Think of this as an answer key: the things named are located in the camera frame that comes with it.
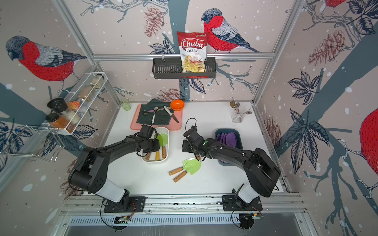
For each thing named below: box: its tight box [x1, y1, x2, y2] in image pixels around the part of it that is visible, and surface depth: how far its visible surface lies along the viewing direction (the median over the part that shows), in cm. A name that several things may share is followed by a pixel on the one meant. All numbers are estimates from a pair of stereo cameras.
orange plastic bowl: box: [170, 99, 186, 112], surface depth 116 cm
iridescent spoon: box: [142, 108, 165, 116], surface depth 116 cm
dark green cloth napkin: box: [136, 98, 174, 126], surface depth 114 cm
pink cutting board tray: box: [130, 103, 183, 131], surface depth 110 cm
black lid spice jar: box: [46, 97, 68, 113], surface depth 63 cm
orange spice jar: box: [45, 112, 76, 135], surface depth 62 cm
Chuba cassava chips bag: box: [177, 31, 208, 73], surface depth 85 cm
